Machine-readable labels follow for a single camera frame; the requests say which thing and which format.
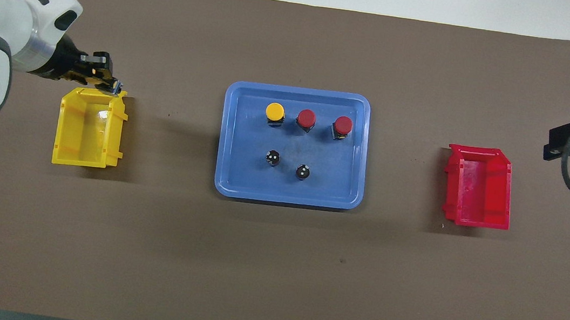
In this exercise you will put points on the blue plastic tray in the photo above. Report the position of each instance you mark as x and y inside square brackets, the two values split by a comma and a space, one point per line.
[326, 176]

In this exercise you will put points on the red plastic bin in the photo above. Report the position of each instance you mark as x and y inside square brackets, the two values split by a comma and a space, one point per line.
[475, 205]

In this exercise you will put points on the red push button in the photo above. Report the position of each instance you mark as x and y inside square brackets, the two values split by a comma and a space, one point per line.
[343, 123]
[306, 116]

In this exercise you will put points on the small black knob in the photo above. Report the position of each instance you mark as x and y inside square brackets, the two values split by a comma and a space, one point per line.
[303, 171]
[273, 157]

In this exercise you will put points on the brown paper table mat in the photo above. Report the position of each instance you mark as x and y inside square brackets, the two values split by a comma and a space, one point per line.
[270, 278]

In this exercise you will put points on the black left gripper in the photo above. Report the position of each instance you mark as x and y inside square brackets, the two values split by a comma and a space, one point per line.
[66, 60]

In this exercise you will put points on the yellow plastic bin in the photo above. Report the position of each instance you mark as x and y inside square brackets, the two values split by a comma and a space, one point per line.
[79, 157]

